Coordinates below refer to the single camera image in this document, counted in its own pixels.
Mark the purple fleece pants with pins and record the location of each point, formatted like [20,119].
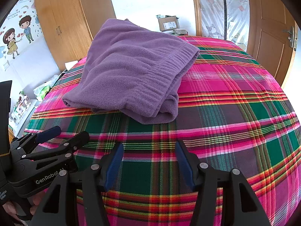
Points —
[131,70]

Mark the wooden door frame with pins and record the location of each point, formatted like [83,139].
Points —
[196,7]

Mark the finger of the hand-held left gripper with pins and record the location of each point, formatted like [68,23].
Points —
[70,143]
[49,131]

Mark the white wall socket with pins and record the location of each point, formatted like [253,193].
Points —
[6,65]

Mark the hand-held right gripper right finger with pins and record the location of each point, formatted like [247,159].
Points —
[184,167]

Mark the clear plastic door curtain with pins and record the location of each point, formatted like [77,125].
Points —
[237,11]

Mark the wooden door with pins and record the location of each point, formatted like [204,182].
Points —
[268,23]

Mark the white paper sheet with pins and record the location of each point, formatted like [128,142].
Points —
[70,65]

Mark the cartoon couple wall sticker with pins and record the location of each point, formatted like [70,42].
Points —
[16,37]

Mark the small items on shelf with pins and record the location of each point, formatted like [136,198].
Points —
[21,106]

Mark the plaid bed sheet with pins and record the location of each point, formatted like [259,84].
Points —
[223,122]

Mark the person's left hand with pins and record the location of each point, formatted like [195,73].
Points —
[37,200]

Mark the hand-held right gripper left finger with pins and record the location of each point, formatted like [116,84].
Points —
[114,167]

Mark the white and green plastic bag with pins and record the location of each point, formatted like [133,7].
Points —
[44,89]

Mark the brown cardboard box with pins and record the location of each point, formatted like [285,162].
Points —
[168,23]

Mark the black curtain strip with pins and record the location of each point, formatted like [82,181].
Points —
[225,9]

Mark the wooden wardrobe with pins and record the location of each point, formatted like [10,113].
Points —
[70,16]

